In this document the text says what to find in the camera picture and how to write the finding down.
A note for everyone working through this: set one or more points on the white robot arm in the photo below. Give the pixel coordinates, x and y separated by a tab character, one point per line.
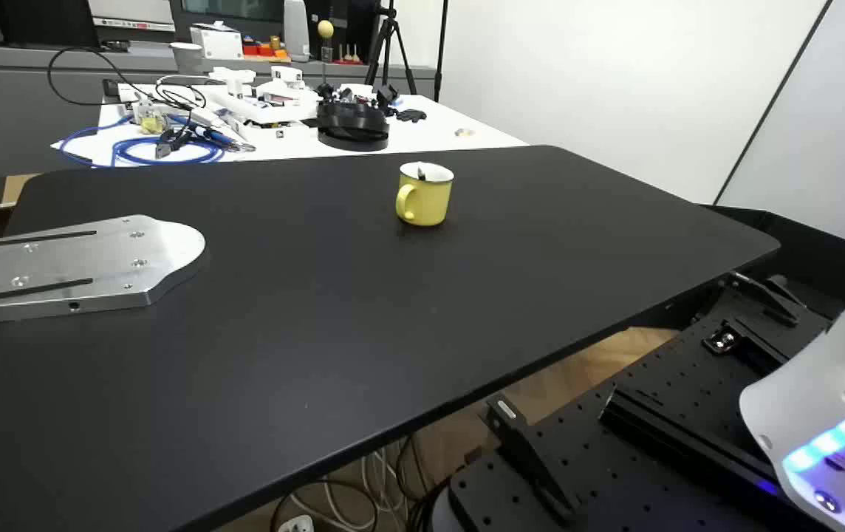
800	422

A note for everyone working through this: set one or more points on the black camera tripod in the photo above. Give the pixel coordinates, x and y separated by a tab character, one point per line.
387	44

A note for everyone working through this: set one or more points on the yellow enamel cup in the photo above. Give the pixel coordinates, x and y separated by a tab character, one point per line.
423	206

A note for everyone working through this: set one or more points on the black optical breadboard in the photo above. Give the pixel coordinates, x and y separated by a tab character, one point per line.
727	338

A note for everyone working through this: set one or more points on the white device pile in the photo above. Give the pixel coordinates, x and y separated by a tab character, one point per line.
275	98

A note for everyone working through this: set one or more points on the aluminium mounting plate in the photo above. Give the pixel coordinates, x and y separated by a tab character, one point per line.
108	264

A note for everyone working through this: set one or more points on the black aluminium rail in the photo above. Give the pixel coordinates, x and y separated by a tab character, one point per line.
692	450

